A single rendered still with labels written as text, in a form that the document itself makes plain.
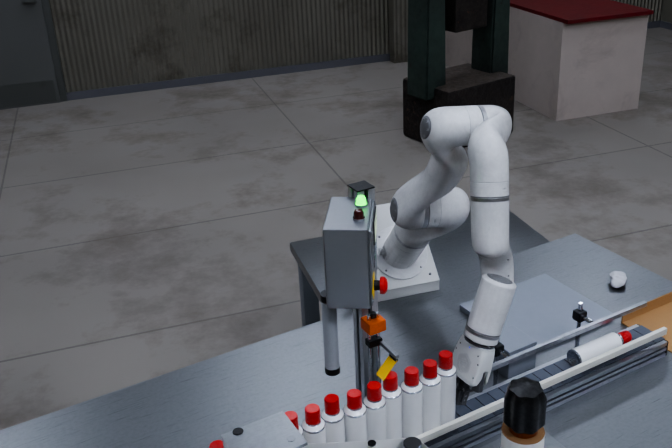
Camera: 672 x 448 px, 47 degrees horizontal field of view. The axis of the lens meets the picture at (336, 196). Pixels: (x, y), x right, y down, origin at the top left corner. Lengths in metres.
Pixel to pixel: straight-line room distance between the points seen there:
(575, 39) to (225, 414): 5.27
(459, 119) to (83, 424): 1.26
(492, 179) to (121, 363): 2.52
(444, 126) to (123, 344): 2.54
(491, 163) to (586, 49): 5.17
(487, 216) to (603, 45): 5.29
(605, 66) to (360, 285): 5.62
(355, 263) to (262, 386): 0.72
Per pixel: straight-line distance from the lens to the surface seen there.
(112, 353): 4.02
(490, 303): 1.87
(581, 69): 6.97
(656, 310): 2.64
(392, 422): 1.88
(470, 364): 1.93
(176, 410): 2.21
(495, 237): 1.83
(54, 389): 3.88
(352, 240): 1.60
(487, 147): 1.81
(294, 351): 2.36
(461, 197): 2.27
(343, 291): 1.66
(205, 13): 8.40
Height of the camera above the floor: 2.17
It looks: 24 degrees down
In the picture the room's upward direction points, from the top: 3 degrees counter-clockwise
